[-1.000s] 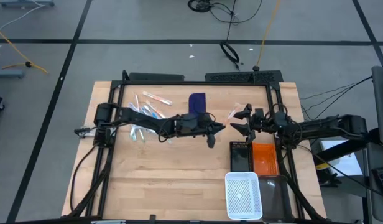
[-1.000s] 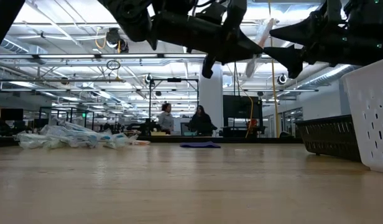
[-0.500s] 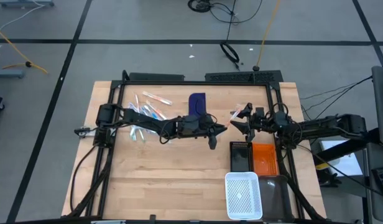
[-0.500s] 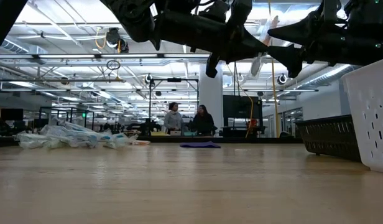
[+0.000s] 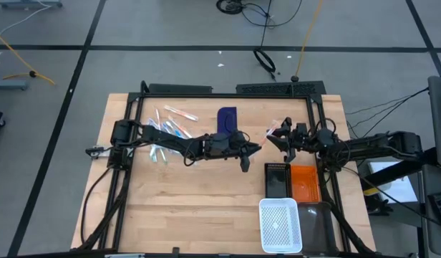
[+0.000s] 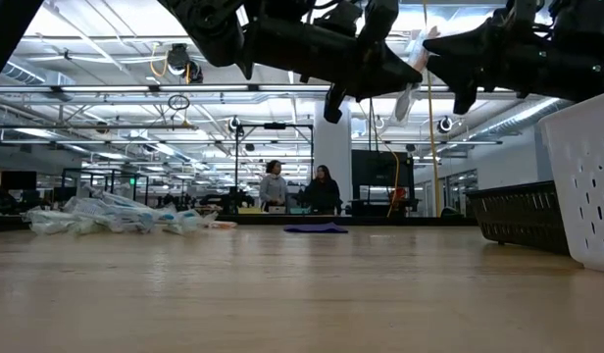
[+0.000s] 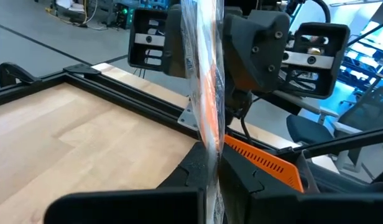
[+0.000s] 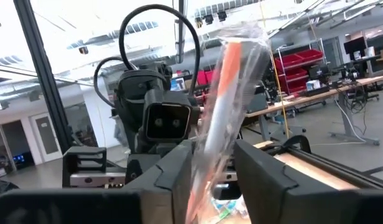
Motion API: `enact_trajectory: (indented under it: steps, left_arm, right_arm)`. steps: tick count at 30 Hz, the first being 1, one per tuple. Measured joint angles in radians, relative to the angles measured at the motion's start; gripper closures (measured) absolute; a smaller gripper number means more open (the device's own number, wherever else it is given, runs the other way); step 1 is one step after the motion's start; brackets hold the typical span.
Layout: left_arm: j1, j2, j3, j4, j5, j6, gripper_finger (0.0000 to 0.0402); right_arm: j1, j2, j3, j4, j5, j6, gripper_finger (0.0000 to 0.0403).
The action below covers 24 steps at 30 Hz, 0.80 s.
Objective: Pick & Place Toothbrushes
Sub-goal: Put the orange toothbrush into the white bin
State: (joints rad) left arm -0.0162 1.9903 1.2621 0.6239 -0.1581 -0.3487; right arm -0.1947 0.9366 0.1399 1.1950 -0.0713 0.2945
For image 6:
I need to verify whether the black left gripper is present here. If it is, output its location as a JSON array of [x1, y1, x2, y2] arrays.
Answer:
[[159, 0, 425, 125]]

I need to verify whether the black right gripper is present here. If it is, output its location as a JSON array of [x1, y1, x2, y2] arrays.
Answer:
[[423, 0, 597, 115]]

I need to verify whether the black monitor screen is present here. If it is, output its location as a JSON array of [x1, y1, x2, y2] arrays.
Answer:
[[351, 149, 415, 188]]

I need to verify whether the person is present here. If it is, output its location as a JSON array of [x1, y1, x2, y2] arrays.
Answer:
[[301, 165, 343, 216], [259, 160, 290, 214]]

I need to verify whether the dark blue cloth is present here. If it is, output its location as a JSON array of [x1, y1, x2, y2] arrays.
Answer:
[[282, 222, 349, 234]]

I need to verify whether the black perforated plastic basket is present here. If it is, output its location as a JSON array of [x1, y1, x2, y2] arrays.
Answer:
[[466, 180, 572, 256]]

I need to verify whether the white perforated plastic basket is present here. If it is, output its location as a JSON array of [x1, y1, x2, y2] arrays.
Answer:
[[536, 89, 604, 274]]

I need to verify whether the background robot station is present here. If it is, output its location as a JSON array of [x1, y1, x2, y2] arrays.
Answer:
[[198, 188, 257, 215]]

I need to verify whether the yellow curved cable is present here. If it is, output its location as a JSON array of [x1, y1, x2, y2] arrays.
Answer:
[[356, 100, 401, 218]]

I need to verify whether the black metal rig frame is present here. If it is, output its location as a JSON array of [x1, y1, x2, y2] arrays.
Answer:
[[234, 123, 316, 213]]

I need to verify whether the black table frame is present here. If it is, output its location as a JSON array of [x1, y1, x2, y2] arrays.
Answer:
[[0, 214, 479, 232]]

